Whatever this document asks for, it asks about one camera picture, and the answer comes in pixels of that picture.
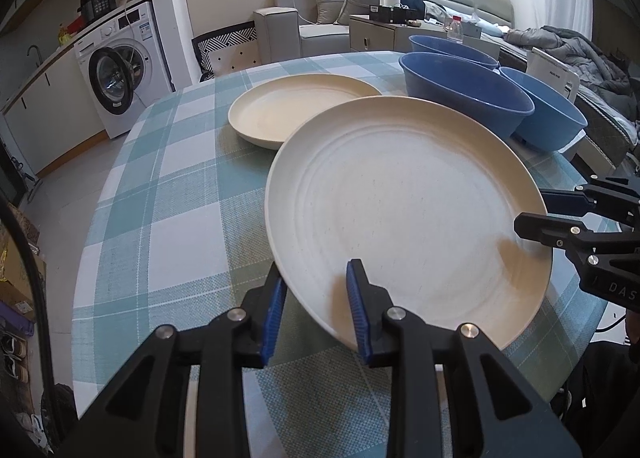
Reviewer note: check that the kitchen faucet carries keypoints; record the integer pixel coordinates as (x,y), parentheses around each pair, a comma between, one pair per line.
(35,55)

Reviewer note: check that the yellow oil bottle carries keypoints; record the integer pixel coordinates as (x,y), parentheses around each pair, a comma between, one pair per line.
(63,35)

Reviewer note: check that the black pressure cooker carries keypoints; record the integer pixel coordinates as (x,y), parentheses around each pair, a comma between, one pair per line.
(99,3)

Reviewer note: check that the bed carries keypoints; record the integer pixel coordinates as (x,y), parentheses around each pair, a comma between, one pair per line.
(600,135)

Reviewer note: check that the person's dark clothing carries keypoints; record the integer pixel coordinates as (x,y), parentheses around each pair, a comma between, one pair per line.
(600,388)

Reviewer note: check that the cream plate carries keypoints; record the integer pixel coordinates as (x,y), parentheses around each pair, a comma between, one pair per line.
(280,108)
(400,198)

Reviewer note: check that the cardboard box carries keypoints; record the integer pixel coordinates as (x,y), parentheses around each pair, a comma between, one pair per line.
(15,268)

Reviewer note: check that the checked tablecloth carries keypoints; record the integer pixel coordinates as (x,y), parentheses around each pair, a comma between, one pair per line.
(175,178)

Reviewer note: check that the white washing machine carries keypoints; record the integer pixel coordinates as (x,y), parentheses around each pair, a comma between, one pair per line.
(130,78)

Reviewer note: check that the black box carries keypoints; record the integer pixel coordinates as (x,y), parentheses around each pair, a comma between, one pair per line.
(390,14)

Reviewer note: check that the white electric kettle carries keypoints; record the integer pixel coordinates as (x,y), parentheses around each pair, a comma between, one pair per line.
(550,70)

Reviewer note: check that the purple bag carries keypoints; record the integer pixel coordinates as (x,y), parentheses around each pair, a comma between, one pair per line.
(17,318)

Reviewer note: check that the grey down jacket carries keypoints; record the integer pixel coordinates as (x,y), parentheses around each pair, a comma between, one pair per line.
(575,53)

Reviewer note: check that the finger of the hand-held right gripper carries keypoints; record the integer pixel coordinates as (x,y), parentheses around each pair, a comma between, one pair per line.
(562,202)
(540,228)

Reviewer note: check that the blue bowl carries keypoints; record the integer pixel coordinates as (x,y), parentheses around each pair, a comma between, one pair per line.
(450,88)
(545,113)
(450,49)

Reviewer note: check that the grey sofa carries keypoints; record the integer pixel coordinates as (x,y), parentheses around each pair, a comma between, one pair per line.
(280,33)

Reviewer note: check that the grey side cabinet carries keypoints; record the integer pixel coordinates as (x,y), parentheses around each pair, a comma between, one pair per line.
(375,35)

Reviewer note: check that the clear water bottle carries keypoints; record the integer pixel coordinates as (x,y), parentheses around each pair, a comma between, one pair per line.
(454,30)

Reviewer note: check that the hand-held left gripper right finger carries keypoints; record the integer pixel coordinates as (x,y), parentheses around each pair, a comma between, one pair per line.
(357,308)

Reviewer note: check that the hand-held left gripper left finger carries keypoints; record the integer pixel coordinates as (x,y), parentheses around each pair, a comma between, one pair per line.
(274,318)

